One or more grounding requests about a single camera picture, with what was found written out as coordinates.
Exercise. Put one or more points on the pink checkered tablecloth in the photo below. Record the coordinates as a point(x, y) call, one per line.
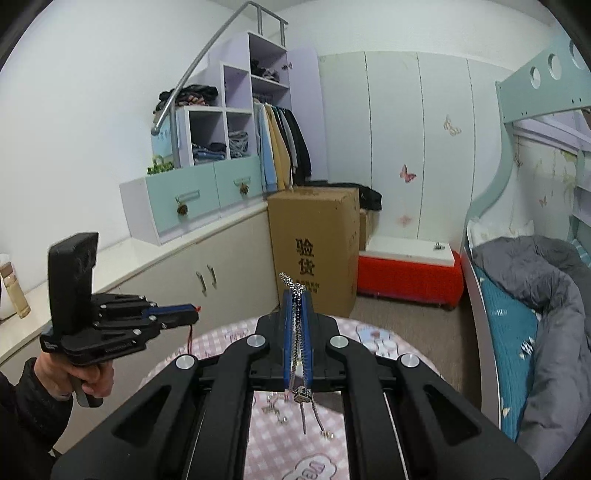
point(279, 451)

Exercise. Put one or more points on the small silver earrings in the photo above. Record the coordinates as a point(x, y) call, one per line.
point(272, 407)

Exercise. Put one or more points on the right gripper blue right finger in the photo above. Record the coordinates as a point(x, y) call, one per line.
point(403, 421)

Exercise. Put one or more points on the white wardrobe doors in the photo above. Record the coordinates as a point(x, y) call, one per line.
point(422, 129)

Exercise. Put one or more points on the grey duvet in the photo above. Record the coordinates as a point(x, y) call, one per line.
point(548, 276)

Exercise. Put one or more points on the person's left forearm black sleeve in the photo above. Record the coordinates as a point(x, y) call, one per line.
point(32, 421)

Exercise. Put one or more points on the dark folded clothes pile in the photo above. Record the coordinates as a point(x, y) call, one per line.
point(194, 94)

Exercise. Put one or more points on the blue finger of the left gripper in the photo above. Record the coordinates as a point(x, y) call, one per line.
point(174, 318)
point(171, 309)

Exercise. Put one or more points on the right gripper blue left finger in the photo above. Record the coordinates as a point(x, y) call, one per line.
point(190, 421)

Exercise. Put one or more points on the grey metal handrail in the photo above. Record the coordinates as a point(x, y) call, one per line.
point(168, 109)

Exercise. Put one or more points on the mint drawer unit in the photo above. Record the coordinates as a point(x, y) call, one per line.
point(165, 206)

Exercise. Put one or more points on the person's left hand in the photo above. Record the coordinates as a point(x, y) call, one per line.
point(55, 373)

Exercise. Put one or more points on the teal bed sheet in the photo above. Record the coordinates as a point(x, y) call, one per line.
point(513, 327)

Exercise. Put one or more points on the red storage ottoman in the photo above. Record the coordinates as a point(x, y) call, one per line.
point(419, 271)

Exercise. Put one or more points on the brown cardboard box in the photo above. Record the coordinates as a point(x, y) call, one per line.
point(315, 235)

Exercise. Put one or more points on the amber glass bottle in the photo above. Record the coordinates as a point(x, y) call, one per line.
point(14, 290)

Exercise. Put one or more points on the hanging clothes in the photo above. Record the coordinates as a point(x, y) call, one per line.
point(283, 152)

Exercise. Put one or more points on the green plant decoration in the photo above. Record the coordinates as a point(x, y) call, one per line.
point(159, 165)

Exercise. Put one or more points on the lilac stair shelf unit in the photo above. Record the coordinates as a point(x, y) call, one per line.
point(250, 67)

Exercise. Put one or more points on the teal bunk bed frame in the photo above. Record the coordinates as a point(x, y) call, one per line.
point(544, 102)

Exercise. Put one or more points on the lilac wall shelves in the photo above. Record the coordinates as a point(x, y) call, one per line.
point(580, 218)

